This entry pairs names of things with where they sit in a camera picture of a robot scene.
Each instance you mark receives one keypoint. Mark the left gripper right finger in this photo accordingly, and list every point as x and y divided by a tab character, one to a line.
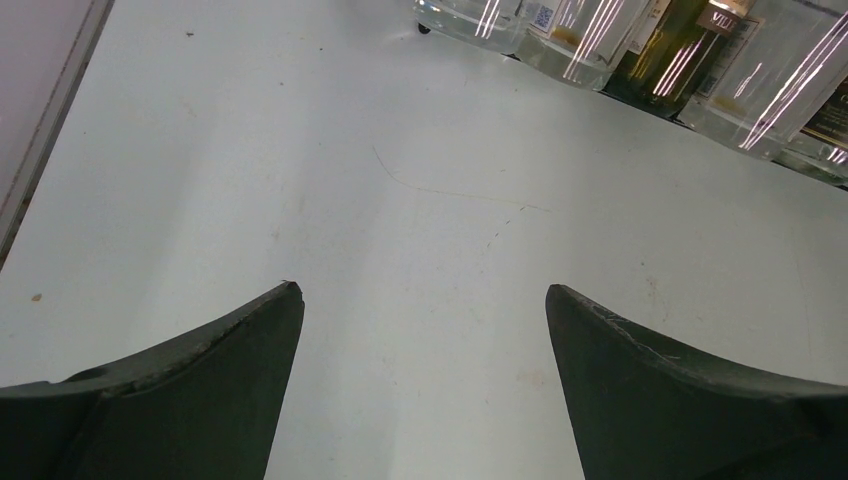
643	405

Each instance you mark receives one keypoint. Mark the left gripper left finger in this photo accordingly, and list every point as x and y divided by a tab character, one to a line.
202	405

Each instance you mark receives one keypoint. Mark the tall clear champagne label bottle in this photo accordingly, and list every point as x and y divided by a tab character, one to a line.
819	150

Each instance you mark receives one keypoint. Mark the clear bottle brown cork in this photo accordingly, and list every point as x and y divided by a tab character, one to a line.
784	61

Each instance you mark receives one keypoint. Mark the dark green wine bottle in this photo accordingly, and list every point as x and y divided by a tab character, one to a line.
673	51

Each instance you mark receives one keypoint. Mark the clear bottle cork stopper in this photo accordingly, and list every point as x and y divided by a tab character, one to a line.
579	42

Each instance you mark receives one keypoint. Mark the clear bottle white frosted label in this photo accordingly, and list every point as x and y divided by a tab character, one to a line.
494	25

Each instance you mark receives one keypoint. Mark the black wire wine rack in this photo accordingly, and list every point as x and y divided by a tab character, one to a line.
424	28

